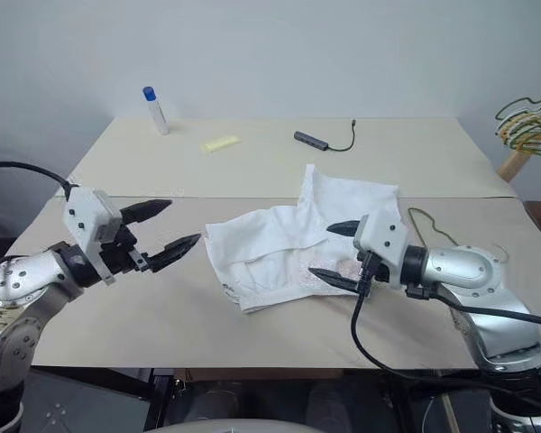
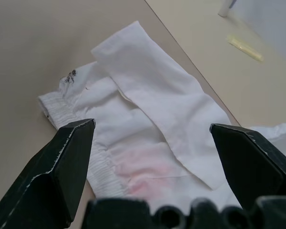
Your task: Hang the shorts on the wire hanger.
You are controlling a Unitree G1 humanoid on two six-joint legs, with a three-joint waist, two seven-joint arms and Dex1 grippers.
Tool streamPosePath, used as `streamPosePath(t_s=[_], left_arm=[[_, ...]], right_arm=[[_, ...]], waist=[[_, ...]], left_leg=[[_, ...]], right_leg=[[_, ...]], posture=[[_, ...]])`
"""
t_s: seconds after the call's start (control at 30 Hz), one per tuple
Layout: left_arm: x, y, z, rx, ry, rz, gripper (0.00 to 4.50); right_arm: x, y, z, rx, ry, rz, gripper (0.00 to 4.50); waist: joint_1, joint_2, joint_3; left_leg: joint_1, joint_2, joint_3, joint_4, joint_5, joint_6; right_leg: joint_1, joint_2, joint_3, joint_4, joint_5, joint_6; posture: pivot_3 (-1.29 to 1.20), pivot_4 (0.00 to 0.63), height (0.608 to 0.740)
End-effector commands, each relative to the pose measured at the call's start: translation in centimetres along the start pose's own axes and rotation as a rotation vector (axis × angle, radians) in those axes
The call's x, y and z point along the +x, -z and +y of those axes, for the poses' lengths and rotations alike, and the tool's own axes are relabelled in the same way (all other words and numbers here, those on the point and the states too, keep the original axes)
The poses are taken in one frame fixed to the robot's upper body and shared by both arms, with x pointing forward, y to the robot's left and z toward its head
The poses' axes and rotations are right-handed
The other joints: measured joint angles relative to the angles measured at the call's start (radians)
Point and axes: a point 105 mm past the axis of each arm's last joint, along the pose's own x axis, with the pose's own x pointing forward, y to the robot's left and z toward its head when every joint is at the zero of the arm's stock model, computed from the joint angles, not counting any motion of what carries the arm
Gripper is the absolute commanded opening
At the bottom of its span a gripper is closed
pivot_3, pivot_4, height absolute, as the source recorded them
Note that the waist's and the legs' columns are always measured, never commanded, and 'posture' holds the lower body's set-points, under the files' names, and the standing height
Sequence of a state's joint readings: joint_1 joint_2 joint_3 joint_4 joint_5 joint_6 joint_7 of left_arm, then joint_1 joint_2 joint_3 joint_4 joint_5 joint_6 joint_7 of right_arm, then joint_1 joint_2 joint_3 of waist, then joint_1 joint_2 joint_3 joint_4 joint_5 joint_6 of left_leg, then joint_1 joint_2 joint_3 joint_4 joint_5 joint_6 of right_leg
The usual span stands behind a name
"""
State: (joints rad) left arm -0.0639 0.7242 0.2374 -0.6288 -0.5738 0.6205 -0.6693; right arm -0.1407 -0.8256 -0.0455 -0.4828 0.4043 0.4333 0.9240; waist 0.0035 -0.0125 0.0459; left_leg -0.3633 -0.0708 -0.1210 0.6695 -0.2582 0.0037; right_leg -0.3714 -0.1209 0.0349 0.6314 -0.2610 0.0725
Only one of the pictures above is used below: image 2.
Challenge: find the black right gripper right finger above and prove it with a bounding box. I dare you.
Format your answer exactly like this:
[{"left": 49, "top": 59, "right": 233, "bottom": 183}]
[{"left": 209, "top": 123, "right": 286, "bottom": 208}]

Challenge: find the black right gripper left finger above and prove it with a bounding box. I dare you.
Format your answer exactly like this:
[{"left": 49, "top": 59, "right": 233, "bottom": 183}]
[{"left": 0, "top": 118, "right": 96, "bottom": 229}]

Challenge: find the white cloth garment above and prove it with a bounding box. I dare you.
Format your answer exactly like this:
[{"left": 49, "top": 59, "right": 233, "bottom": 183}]
[{"left": 37, "top": 21, "right": 286, "bottom": 208}]

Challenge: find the yellow sticky note pad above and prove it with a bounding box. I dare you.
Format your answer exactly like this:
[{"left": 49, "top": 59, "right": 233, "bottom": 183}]
[{"left": 225, "top": 34, "right": 265, "bottom": 63}]

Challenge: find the clear tube blue cap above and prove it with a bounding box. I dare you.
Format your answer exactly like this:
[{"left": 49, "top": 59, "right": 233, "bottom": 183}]
[{"left": 217, "top": 0, "right": 235, "bottom": 18}]

